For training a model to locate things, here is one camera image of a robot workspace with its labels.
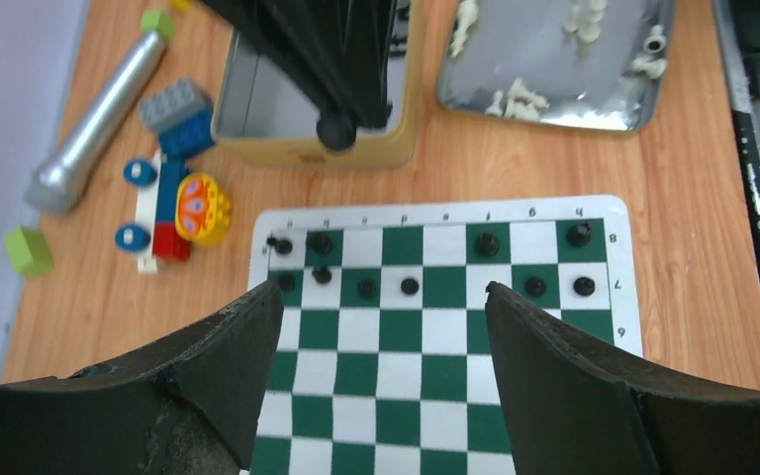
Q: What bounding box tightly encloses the black bishop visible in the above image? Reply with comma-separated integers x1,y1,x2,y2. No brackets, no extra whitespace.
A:
474,232,501,258

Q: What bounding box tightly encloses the black knight piece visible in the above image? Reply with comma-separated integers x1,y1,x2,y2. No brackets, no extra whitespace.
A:
305,232,333,256

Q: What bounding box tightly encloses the black pawn by corner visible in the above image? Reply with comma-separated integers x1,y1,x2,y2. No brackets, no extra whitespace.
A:
277,273,296,293

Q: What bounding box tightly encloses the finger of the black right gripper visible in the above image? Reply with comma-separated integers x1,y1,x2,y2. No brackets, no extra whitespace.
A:
204,1,354,125
327,1,397,129

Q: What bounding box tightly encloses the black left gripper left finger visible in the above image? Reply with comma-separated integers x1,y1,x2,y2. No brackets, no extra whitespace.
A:
0,282,283,474

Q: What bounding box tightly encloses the black rook corner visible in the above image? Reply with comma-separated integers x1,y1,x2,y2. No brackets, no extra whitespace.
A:
266,236,293,255

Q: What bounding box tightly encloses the grey blue brick stack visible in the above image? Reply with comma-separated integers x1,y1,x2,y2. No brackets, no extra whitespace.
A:
138,77,215,160

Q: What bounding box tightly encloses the metal tin with black pieces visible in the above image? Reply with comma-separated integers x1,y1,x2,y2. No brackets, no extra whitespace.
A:
211,1,427,168

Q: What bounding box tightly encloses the green cube block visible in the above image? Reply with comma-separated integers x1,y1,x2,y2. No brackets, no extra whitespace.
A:
140,9,175,42

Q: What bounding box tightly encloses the silver microphone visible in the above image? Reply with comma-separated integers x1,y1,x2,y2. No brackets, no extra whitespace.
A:
24,29,171,214

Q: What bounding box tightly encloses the green block near wall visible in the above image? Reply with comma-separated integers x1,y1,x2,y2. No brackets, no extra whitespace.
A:
4,226,53,276

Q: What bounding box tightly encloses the toy block car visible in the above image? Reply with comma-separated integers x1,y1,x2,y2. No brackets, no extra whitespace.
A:
115,149,233,274

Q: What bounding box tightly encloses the green white chess mat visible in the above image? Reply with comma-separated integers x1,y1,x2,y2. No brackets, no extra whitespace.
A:
249,195,642,474

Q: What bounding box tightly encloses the black piece at h file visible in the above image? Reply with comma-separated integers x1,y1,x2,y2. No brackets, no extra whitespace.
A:
566,222,593,247

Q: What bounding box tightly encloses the metal tin lid tray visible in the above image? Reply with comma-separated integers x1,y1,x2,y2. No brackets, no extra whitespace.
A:
436,1,676,132

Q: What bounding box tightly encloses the black pawn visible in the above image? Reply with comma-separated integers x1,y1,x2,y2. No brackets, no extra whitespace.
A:
573,276,596,297
311,265,333,285
523,276,547,298
316,114,357,152
277,273,296,293

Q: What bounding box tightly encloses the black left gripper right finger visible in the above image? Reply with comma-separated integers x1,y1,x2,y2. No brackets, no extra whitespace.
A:
485,282,760,474

